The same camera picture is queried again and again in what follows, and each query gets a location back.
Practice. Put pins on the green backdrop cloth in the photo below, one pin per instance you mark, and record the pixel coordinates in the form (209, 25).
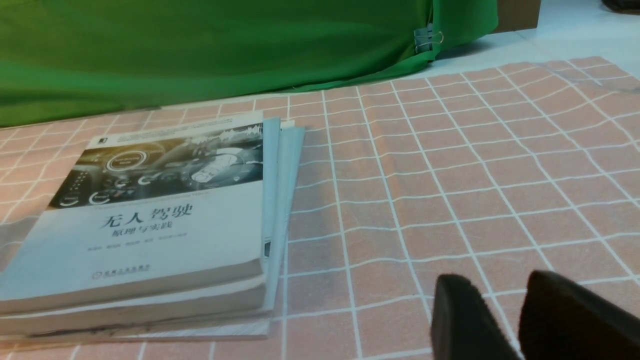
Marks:
(66, 59)

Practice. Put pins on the metal binder clip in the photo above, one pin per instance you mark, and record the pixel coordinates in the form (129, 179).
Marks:
(427, 38)

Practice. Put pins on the thin booklet at bottom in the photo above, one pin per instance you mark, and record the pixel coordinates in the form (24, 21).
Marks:
(240, 325)

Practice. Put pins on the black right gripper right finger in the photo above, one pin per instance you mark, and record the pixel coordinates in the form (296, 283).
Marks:
(562, 320)

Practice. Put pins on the pink checkered tablecloth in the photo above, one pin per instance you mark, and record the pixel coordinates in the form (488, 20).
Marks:
(490, 174)

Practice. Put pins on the brown cardboard box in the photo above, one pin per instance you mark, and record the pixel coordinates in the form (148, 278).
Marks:
(517, 15)

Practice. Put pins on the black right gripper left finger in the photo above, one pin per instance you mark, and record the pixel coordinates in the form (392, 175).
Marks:
(463, 327)

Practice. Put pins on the top white book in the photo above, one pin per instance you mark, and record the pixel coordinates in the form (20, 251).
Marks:
(145, 225)

